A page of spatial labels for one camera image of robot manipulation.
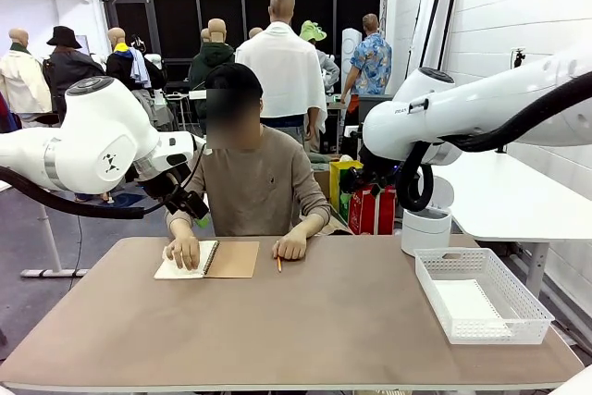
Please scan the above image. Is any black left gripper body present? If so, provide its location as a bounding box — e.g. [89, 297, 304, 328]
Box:
[140, 171, 209, 220]

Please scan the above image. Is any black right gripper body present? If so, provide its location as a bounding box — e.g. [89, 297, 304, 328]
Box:
[342, 149, 397, 192]

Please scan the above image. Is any brown spiral notebook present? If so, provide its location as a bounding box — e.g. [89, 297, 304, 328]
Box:
[153, 240, 261, 281]

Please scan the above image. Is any white paper sheet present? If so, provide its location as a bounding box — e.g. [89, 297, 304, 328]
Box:
[434, 278, 514, 339]

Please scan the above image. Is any person's right forearm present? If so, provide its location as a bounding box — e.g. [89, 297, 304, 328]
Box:
[168, 221, 195, 241]

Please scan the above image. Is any person's left forearm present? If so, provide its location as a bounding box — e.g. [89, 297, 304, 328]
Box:
[289, 214, 325, 241]

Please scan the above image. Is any person's right hand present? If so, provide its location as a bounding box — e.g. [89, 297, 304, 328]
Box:
[164, 235, 201, 271]

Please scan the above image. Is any person's left hand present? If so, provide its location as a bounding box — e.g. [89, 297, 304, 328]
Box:
[271, 232, 308, 261]

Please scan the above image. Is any yellow green shopping bag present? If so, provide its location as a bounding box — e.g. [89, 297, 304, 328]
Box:
[328, 159, 366, 225]

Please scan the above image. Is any red shopping bag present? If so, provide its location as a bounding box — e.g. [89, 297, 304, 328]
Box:
[349, 184, 398, 236]

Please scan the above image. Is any grey green cloth pile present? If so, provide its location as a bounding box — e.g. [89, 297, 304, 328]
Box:
[308, 151, 343, 173]

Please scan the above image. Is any blue floor item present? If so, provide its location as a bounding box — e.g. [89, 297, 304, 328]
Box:
[112, 192, 145, 207]

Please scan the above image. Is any white round trash can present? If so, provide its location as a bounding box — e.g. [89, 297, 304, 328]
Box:
[400, 177, 456, 257]

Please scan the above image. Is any person in tan sweater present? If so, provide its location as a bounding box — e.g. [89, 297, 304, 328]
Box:
[165, 89, 332, 238]

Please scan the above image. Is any grey storage bin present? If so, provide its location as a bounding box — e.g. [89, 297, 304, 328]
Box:
[358, 93, 394, 113]

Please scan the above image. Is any small white stand table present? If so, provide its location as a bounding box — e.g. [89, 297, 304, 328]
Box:
[165, 92, 191, 132]

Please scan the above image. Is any mannequin in blue floral shirt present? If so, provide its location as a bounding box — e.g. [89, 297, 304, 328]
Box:
[341, 13, 393, 137]

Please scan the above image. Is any large white side table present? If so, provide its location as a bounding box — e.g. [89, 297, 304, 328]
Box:
[432, 152, 592, 299]

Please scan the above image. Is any black baseball cap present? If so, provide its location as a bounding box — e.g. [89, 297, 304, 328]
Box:
[205, 62, 264, 96]

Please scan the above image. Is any white tower appliance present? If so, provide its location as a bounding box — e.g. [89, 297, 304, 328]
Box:
[341, 28, 363, 86]

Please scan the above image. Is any tall mannequin with white cloth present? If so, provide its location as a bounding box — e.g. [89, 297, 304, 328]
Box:
[234, 0, 328, 142]

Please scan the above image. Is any mannequin in dark green hoodie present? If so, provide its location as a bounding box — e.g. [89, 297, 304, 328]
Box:
[189, 19, 236, 105]

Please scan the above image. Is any mannequin black jacket yellow collar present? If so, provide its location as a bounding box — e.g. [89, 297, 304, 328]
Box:
[105, 27, 167, 92]

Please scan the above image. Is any mannequin with green hat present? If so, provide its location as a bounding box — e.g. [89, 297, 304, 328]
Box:
[299, 19, 341, 91]

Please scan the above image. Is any black framed white panel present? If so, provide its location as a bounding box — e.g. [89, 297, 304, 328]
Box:
[434, 0, 463, 75]
[404, 0, 448, 80]

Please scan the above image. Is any white perforated plastic basket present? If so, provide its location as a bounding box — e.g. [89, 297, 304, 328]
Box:
[414, 247, 555, 345]

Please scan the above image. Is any mannequin in cream jacket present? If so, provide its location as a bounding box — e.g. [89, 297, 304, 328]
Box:
[0, 28, 53, 115]

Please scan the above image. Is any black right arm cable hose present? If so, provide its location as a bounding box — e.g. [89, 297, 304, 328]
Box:
[396, 71, 592, 213]

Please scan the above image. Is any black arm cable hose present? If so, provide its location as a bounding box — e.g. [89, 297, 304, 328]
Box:
[0, 166, 145, 221]
[396, 71, 592, 213]

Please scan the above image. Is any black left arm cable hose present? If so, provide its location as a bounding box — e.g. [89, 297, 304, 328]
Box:
[0, 166, 145, 221]

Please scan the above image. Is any white desk leg frame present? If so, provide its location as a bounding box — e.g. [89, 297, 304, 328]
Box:
[20, 203, 89, 278]

